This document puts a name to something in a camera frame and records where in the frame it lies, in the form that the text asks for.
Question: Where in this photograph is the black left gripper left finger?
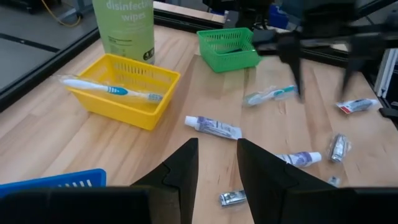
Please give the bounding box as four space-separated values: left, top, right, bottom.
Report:
0 138 200 224

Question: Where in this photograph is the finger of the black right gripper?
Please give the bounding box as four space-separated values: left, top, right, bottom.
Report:
340 30 398 101
254 32 306 103

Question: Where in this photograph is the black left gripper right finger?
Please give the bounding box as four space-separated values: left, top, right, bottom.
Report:
236 138 398 224

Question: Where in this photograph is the toothpaste tube with red end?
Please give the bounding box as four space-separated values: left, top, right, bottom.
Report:
335 98 380 115

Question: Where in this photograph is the green toothbrush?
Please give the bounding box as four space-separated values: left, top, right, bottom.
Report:
241 84 299 108

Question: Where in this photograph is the white purple toothpaste tube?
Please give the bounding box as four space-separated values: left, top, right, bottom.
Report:
275 151 323 169
184 115 243 141

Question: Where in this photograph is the silver nail clipper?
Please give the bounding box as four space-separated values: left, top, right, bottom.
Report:
218 189 248 208

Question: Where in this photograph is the small dark toiletry item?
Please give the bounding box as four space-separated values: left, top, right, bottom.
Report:
326 175 342 188

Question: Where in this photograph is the small silver tube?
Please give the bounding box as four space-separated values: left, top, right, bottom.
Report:
326 133 353 164

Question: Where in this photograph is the blue toothbrush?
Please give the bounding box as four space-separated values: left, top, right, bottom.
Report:
57 74 164 104

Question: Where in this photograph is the blue plastic bin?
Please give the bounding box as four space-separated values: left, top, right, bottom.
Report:
269 4 290 29

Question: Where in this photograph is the green plastic basket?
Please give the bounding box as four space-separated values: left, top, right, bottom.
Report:
196 27 262 74

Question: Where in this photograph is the yellow plastic basket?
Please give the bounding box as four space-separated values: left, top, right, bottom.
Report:
63 53 182 131

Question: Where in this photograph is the blue plastic basket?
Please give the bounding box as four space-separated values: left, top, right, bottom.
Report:
0 168 107 198

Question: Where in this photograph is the green disinfecting wipes canister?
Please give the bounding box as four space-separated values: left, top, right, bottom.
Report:
91 0 155 65

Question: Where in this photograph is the silver aluminium bracket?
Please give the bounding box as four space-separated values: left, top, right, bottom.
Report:
374 48 398 98

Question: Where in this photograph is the yellow floor cable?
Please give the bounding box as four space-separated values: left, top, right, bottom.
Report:
40 0 82 28

